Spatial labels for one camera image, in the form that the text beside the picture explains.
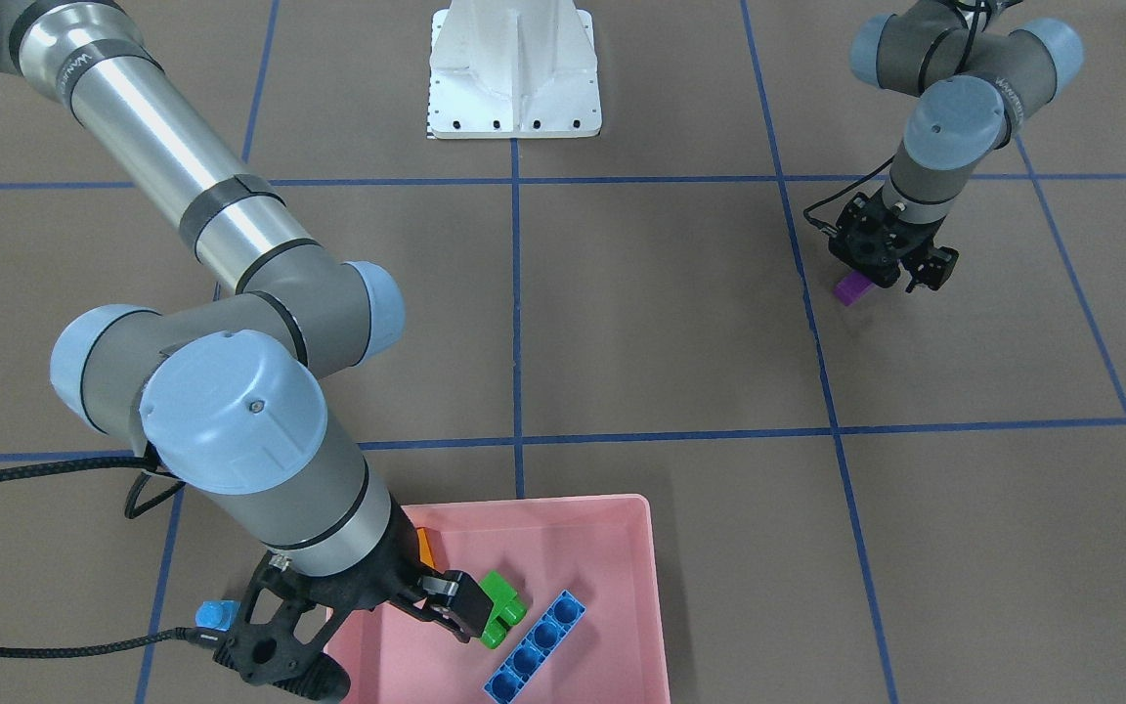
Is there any long blue block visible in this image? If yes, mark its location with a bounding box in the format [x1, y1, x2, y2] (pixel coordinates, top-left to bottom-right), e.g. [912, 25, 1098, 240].
[483, 590, 586, 703]

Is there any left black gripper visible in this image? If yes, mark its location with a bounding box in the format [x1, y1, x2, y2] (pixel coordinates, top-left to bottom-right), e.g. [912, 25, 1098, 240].
[828, 193, 960, 293]

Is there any pink plastic box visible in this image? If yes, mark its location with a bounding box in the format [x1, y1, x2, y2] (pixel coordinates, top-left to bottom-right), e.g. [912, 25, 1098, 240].
[327, 494, 671, 703]

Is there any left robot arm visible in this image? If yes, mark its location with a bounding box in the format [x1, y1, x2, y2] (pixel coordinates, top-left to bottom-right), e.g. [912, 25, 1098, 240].
[817, 1, 1085, 300]

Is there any small blue block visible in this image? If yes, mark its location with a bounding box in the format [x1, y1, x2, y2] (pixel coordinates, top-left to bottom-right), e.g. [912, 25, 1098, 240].
[194, 598, 240, 632]

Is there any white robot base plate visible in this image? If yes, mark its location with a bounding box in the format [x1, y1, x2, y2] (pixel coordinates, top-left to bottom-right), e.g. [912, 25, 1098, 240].
[426, 1, 604, 140]

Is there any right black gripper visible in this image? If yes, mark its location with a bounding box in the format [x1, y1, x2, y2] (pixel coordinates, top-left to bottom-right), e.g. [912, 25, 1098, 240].
[213, 500, 493, 703]

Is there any orange block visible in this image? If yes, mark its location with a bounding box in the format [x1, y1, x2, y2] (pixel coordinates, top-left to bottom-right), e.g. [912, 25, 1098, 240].
[415, 527, 437, 569]

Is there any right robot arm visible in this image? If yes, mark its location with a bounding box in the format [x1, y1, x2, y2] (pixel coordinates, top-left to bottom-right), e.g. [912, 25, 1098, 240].
[0, 1, 492, 703]

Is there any green block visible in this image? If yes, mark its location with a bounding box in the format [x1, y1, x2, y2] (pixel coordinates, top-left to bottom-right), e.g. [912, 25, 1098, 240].
[481, 570, 528, 650]

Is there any purple block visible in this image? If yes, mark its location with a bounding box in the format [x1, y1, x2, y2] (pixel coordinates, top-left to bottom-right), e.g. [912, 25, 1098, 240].
[833, 271, 876, 308]

